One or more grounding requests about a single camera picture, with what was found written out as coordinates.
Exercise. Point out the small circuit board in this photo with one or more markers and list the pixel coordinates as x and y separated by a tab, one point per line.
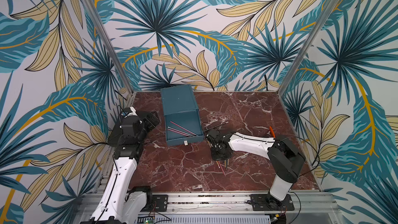
145	220

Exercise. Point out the teal drawer cabinet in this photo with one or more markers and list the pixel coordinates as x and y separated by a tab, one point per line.
178	100

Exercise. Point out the orange handled tool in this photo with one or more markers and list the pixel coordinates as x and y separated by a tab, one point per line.
272	132

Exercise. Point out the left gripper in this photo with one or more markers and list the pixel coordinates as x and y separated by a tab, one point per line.
155	120

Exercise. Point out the teal top drawer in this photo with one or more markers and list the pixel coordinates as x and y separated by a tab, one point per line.
190	121

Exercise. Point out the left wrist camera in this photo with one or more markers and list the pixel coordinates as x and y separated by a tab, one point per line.
128	111

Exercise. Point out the dark pencil near cabinet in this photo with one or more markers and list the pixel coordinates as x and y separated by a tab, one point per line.
208	129

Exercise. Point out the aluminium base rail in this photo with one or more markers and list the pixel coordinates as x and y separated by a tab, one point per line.
224	207

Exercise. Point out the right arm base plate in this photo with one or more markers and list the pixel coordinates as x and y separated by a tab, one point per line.
265	202

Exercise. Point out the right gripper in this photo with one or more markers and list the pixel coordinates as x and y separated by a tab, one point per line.
216	144

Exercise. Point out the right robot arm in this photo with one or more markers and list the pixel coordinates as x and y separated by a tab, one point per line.
286	159

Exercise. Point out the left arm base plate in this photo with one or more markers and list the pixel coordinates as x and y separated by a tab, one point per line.
157	203

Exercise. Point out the pink pencil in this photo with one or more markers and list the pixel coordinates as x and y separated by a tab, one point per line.
220	167
179	132
183	128

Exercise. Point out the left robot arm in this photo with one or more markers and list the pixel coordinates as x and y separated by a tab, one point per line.
119	204

